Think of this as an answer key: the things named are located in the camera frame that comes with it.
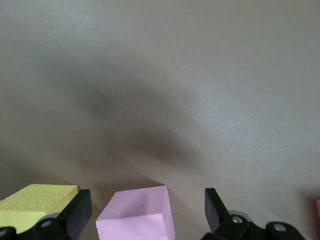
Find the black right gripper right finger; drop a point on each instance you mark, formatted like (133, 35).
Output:
(215, 215)

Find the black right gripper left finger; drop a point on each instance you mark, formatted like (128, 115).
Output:
(77, 215)

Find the yellow foam cube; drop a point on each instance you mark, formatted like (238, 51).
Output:
(30, 202)

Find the dented pink foam cube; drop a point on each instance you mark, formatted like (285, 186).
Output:
(130, 225)

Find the red foam cube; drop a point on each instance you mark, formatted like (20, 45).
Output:
(318, 210)

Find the brown table cover sheet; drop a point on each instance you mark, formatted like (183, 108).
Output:
(225, 75)

